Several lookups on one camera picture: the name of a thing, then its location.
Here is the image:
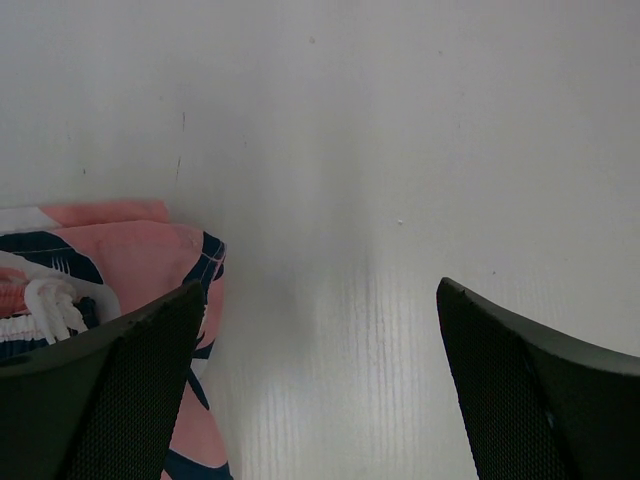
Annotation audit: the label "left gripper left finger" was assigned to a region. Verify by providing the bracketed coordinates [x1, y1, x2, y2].
[1, 282, 204, 479]

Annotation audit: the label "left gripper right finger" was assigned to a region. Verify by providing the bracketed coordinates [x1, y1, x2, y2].
[436, 278, 639, 479]

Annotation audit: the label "pink shark print shorts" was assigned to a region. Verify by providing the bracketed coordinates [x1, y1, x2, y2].
[1, 200, 232, 479]

